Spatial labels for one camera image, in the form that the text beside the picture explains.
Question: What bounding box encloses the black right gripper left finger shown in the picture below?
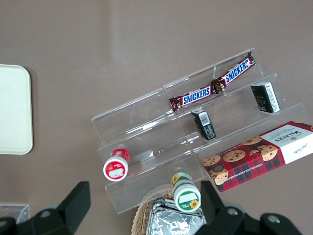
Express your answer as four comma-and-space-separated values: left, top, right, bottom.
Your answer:
0, 181, 91, 235

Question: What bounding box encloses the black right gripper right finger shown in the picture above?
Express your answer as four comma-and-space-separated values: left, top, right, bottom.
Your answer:
193, 180, 303, 235

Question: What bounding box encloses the foil wrapped sandwich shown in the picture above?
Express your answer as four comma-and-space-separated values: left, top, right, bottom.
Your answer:
147, 198, 207, 235

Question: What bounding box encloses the woven wicker basket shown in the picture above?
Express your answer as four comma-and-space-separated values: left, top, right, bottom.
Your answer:
131, 192, 176, 235

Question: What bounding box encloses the cream plastic tray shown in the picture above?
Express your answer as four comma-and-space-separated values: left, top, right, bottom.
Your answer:
0, 64, 34, 155

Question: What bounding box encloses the green lidded yogurt cup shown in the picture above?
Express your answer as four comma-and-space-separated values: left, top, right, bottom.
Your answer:
171, 172, 201, 212

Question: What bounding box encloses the clear plastic box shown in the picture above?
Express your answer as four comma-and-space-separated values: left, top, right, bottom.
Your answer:
0, 204, 31, 225

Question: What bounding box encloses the red lidded yogurt cup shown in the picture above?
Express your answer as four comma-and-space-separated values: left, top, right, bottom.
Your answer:
103, 147, 131, 182

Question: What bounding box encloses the Walkers shortbread cookie box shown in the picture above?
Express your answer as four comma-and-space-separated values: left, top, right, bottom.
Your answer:
202, 120, 313, 193

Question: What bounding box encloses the black box with barcode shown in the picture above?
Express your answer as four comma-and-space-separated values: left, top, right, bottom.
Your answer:
191, 109, 217, 141

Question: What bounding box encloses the clear acrylic stepped display stand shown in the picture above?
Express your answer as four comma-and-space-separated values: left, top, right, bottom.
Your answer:
91, 47, 311, 215

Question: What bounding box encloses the Snickers chocolate bar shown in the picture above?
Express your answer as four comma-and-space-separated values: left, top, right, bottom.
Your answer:
211, 51, 257, 94
169, 85, 214, 113

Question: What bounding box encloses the black box with white side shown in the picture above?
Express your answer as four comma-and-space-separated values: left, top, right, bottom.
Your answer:
250, 81, 281, 114

